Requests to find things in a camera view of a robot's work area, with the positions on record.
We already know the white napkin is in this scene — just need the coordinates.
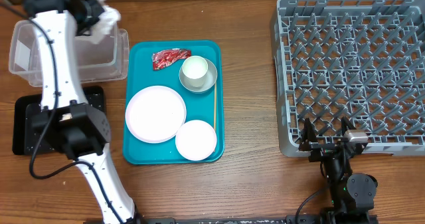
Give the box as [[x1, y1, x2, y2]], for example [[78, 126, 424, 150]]
[[89, 0, 121, 44]]

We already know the grey shallow bowl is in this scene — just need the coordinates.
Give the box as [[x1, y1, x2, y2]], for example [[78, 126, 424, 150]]
[[179, 59, 218, 94]]

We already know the clear plastic storage bin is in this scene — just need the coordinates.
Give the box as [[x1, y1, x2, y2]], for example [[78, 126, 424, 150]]
[[9, 21, 129, 87]]

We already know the grey dishwasher rack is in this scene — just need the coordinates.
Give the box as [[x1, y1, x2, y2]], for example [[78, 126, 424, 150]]
[[270, 0, 424, 157]]

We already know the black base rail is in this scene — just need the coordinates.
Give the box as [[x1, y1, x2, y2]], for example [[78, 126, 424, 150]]
[[82, 215, 379, 224]]

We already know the teal serving tray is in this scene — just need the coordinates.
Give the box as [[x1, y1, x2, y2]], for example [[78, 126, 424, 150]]
[[122, 40, 224, 165]]

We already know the small white plate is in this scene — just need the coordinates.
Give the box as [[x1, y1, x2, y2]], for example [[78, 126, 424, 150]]
[[175, 120, 217, 162]]

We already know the large white plate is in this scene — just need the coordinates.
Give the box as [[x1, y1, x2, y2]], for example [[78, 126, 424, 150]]
[[125, 86, 187, 144]]

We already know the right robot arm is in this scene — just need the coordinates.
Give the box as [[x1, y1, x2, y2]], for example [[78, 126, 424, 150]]
[[294, 117, 378, 224]]

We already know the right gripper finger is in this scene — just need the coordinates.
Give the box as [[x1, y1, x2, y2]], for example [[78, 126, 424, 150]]
[[298, 118, 318, 150], [341, 116, 356, 141]]

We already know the white paper cup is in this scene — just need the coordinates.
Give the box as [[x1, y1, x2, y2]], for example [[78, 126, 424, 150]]
[[181, 56, 209, 87]]

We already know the red snack wrapper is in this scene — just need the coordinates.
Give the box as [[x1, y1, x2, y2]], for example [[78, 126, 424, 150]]
[[152, 49, 192, 71]]

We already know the black rectangular tray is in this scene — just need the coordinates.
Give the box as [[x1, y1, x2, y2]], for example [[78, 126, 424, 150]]
[[12, 86, 106, 156]]

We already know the wooden chopstick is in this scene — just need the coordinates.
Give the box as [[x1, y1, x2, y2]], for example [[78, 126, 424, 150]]
[[213, 83, 217, 132]]

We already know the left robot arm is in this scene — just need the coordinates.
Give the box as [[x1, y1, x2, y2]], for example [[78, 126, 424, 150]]
[[23, 0, 143, 223]]

